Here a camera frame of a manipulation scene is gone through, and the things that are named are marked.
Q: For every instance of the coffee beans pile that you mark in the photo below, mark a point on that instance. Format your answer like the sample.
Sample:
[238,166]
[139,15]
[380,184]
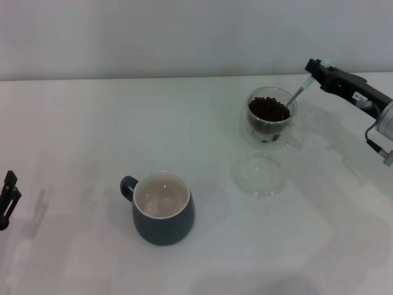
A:
[267,109]

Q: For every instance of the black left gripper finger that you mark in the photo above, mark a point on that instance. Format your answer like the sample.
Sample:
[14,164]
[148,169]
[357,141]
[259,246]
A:
[9,199]

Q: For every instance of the clear double-wall glass cup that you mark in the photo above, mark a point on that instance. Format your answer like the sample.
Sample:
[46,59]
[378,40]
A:
[257,130]

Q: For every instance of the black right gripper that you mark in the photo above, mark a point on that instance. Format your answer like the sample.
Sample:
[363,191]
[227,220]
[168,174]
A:
[362,92]

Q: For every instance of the dark grey mug white inside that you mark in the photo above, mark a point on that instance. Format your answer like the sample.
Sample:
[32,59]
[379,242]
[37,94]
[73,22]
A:
[162,227]

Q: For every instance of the clear glass saucer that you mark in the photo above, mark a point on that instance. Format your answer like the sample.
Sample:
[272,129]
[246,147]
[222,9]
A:
[261,187]

